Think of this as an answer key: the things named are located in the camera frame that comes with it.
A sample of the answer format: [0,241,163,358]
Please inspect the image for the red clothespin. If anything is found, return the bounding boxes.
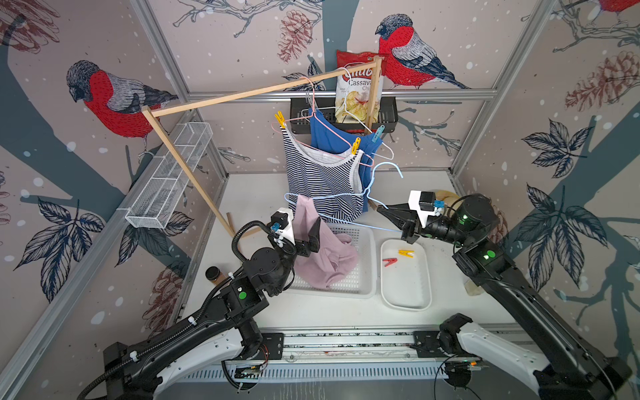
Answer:
[383,258,398,268]

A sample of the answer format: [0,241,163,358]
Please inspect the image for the pink tank top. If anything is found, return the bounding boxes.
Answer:
[293,195,359,289]

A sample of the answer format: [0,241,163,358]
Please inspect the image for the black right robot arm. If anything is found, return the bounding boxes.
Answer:
[377,191,632,399]

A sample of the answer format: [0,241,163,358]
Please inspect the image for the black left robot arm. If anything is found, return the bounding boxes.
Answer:
[78,210,322,399]

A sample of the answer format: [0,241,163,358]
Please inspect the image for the blue white striped tank top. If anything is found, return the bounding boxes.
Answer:
[281,128,363,197]

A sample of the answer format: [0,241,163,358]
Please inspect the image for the yellow bowl with buns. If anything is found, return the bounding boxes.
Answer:
[427,190,463,211]

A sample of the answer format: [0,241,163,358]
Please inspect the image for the white plastic tray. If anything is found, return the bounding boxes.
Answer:
[380,239,433,312]

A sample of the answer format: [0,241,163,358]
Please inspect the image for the white perforated plastic basket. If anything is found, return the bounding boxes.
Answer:
[288,223,378,299]

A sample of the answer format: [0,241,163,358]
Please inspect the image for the small black-lid jar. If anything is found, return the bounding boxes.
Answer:
[464,279,485,297]

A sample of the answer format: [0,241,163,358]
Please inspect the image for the yellow clothespin striped top right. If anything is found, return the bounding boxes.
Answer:
[350,137,361,155]

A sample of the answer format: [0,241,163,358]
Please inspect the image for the yellow clothespin striped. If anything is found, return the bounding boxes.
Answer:
[350,137,361,155]
[275,111,287,129]

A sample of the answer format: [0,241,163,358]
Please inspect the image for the teal clothespin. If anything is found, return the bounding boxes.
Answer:
[372,125,385,143]

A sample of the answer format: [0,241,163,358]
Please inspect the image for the yellow clothespin striped top left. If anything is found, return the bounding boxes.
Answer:
[275,111,287,129]

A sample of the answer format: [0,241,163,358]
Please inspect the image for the cassava chips bag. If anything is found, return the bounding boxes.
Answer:
[335,51,383,122]

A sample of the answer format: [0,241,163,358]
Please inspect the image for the wooden clothes rack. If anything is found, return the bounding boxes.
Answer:
[141,56,384,239]

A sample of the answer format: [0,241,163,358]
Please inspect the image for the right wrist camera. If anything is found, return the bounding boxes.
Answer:
[408,190,446,228]

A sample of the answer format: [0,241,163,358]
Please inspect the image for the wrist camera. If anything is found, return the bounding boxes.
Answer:
[268,208,295,248]
[408,190,446,228]

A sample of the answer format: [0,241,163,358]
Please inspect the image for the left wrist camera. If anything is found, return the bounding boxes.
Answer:
[268,208,295,248]

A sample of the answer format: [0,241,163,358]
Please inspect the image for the pink wire hanger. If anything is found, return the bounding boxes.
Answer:
[285,75,354,151]

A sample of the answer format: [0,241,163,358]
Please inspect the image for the white wire hanger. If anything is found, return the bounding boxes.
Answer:
[310,58,383,144]

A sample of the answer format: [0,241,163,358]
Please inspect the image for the black wall basket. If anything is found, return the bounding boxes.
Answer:
[289,97,398,134]

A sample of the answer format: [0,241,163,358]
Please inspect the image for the white wire wall basket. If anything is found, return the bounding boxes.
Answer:
[125,122,213,229]

